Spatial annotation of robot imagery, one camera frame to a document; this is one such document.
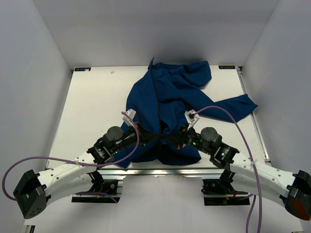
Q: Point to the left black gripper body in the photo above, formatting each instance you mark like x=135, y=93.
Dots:
x=129, y=138

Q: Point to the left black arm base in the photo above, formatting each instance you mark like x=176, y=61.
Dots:
x=104, y=188

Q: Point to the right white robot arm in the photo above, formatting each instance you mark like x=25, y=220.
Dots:
x=290, y=190

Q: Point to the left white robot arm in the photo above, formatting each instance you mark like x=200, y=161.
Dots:
x=35, y=191

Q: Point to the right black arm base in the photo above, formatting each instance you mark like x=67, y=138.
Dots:
x=220, y=192

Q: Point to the blue table label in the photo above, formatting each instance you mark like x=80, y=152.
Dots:
x=226, y=67
x=82, y=69

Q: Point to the blue jacket with black lining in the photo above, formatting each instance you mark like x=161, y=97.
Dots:
x=161, y=98

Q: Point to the right blue table label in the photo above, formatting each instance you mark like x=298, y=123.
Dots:
x=226, y=67

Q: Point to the left blue table label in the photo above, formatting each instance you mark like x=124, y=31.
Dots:
x=82, y=69

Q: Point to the white front panel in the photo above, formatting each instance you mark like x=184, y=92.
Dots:
x=148, y=204

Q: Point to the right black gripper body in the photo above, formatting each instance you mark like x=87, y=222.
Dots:
x=187, y=137

